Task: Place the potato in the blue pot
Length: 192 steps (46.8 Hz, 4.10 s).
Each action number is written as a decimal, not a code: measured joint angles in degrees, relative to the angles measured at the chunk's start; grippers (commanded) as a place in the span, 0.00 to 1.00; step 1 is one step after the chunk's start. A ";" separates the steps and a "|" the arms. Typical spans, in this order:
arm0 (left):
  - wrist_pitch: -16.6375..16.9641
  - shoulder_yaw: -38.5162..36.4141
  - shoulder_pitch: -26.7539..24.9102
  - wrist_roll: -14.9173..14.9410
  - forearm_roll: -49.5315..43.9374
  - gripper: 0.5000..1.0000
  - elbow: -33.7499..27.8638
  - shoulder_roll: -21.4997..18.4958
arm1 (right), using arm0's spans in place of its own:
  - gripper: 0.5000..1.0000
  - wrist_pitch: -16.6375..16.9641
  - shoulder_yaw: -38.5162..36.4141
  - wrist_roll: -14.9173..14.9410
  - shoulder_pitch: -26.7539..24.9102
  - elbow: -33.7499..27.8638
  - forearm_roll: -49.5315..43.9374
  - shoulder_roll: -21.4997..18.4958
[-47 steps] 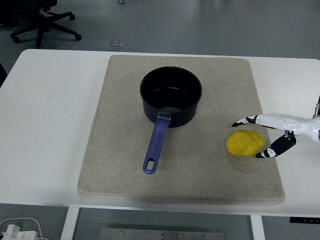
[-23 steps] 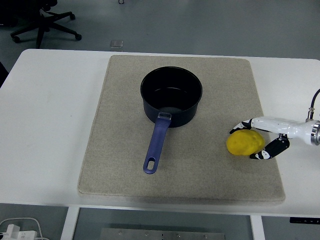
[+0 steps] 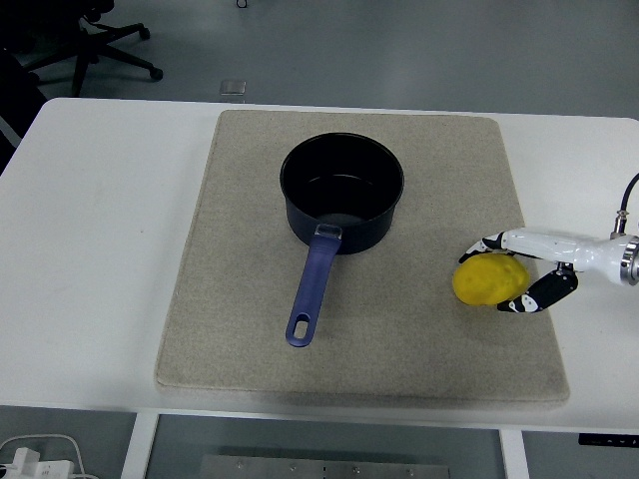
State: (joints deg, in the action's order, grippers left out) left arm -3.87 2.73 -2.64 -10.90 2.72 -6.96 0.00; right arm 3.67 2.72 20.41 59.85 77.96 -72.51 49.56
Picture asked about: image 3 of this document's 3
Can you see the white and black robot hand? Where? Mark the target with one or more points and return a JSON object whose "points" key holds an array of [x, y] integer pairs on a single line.
{"points": [[549, 244]]}

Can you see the beige rectangular mat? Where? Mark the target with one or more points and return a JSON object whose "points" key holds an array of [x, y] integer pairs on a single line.
{"points": [[239, 309]]}

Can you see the white table leg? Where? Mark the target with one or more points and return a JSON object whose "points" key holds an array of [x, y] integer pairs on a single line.
{"points": [[140, 449], [514, 454]]}

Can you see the white power adapter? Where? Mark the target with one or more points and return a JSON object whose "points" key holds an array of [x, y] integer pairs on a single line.
{"points": [[35, 464]]}

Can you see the yellow potato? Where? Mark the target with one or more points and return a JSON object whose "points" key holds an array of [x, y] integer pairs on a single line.
{"points": [[486, 282]]}

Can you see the grey floor socket plate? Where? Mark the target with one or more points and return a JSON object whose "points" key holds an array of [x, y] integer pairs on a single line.
{"points": [[233, 87]]}

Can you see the black table control panel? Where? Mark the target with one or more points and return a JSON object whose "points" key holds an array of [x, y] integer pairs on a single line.
{"points": [[609, 440]]}

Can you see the black office chair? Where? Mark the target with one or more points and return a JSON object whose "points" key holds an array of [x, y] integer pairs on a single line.
{"points": [[82, 45]]}

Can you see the grey metal plate with screws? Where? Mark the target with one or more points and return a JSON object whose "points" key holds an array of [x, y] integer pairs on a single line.
{"points": [[324, 469]]}

